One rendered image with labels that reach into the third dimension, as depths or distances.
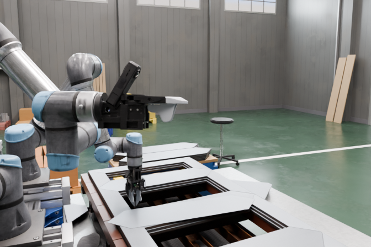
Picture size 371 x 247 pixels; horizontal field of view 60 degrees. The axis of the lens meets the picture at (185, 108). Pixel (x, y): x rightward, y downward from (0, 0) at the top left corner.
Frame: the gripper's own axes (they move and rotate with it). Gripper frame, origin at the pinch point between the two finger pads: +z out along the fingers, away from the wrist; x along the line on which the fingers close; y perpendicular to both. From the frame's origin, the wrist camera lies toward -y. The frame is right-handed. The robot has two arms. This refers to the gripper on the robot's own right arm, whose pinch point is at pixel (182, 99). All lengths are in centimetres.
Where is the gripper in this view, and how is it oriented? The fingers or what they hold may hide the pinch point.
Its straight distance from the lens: 75.4
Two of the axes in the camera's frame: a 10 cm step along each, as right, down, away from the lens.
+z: 10.0, 0.1, -0.9
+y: -0.2, 10.0, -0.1
